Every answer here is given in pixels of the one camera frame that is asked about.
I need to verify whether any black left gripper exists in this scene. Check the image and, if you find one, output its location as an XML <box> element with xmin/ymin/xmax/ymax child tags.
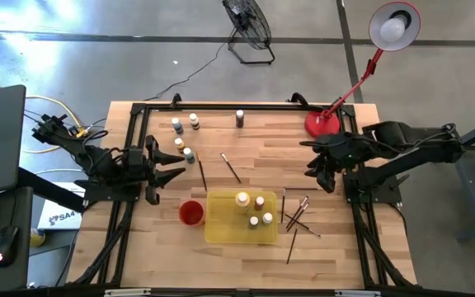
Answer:
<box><xmin>125</xmin><ymin>134</ymin><xmax>187</xmax><ymax>205</ymax></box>

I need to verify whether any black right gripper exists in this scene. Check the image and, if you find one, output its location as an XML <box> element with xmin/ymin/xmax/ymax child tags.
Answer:
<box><xmin>299</xmin><ymin>138</ymin><xmax>362</xmax><ymax>194</ymax></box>

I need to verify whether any large yellow paint bottle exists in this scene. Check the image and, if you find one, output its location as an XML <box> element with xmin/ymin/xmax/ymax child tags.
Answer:
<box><xmin>234</xmin><ymin>191</ymin><xmax>252</xmax><ymax>212</ymax></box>

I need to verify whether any red desk lamp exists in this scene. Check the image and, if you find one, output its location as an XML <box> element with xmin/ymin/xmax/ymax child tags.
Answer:
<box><xmin>304</xmin><ymin>1</ymin><xmax>422</xmax><ymax>140</ymax></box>

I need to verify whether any orange plastic cup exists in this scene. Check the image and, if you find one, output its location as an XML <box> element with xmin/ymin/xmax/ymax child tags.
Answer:
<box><xmin>178</xmin><ymin>200</ymin><xmax>205</xmax><ymax>227</ymax></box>

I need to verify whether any single brown stick centre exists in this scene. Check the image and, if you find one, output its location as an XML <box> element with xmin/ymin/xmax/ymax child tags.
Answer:
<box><xmin>219</xmin><ymin>152</ymin><xmax>242</xmax><ymax>185</ymax></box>

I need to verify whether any yellow translucent plastic bin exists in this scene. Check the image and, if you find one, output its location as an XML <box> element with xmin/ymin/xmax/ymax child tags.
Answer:
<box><xmin>204</xmin><ymin>190</ymin><xmax>280</xmax><ymax>245</ymax></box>

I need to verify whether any white printed box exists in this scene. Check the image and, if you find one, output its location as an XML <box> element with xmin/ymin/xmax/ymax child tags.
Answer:
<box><xmin>37</xmin><ymin>181</ymin><xmax>86</xmax><ymax>231</ymax></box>

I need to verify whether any yellow round object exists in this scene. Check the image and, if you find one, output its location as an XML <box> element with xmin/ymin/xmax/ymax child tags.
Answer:
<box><xmin>30</xmin><ymin>229</ymin><xmax>47</xmax><ymax>248</ymax></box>

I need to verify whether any dark grey side desk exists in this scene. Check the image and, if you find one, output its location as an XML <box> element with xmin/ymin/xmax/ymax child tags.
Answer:
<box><xmin>0</xmin><ymin>186</ymin><xmax>35</xmax><ymax>292</ymax></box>

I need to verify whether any black floor fan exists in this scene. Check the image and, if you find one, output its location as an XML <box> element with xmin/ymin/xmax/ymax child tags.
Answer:
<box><xmin>222</xmin><ymin>0</ymin><xmax>276</xmax><ymax>66</ymax></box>

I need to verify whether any black computer mouse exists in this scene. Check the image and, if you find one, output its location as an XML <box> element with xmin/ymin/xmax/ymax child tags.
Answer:
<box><xmin>0</xmin><ymin>225</ymin><xmax>20</xmax><ymax>268</ymax></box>

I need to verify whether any black fan cable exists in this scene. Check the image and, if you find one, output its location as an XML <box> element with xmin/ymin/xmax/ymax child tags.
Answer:
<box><xmin>143</xmin><ymin>40</ymin><xmax>233</xmax><ymax>102</ymax></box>

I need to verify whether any white cable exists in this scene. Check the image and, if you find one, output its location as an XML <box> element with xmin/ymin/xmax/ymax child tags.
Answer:
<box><xmin>34</xmin><ymin>167</ymin><xmax>84</xmax><ymax>177</ymax></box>

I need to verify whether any black table edge rail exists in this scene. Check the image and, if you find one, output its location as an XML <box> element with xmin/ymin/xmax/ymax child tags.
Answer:
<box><xmin>0</xmin><ymin>284</ymin><xmax>475</xmax><ymax>297</ymax></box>

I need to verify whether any white metal bracket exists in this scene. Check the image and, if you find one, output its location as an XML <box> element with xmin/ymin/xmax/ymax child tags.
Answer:
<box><xmin>104</xmin><ymin>288</ymin><xmax>152</xmax><ymax>297</ymax></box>
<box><xmin>335</xmin><ymin>290</ymin><xmax>382</xmax><ymax>297</ymax></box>

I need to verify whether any yellow power cable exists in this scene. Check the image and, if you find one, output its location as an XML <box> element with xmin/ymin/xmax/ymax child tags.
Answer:
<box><xmin>0</xmin><ymin>65</ymin><xmax>86</xmax><ymax>154</ymax></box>

